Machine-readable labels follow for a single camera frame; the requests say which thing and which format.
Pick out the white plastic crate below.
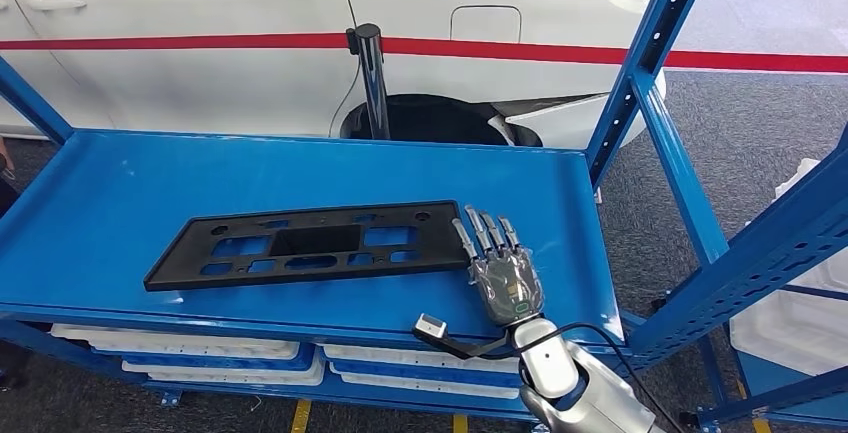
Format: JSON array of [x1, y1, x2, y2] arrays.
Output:
[[329, 364, 521, 400], [322, 343, 521, 375], [121, 360, 326, 388], [50, 323, 301, 361], [729, 158, 848, 378]]

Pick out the black plastic plate bracket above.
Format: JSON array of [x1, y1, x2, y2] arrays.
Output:
[[143, 200, 473, 293]]

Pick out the blue steel shelf rack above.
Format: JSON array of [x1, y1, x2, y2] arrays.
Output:
[[680, 284, 848, 433], [0, 0, 848, 421]]

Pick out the red barrier belt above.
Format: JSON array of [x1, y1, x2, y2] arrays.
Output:
[[0, 32, 349, 52], [382, 35, 848, 76]]

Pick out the person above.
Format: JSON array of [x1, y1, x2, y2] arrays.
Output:
[[0, 137, 31, 392]]

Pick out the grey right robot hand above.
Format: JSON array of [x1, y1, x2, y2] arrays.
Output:
[[452, 204, 546, 329]]

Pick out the white car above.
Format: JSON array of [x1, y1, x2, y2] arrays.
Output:
[[0, 0, 670, 151]]

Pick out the yellow floor tape square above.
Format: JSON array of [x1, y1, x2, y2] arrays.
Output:
[[290, 398, 469, 433]]

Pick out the chrome barrier post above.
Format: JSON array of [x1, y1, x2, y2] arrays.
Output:
[[345, 22, 392, 142]]

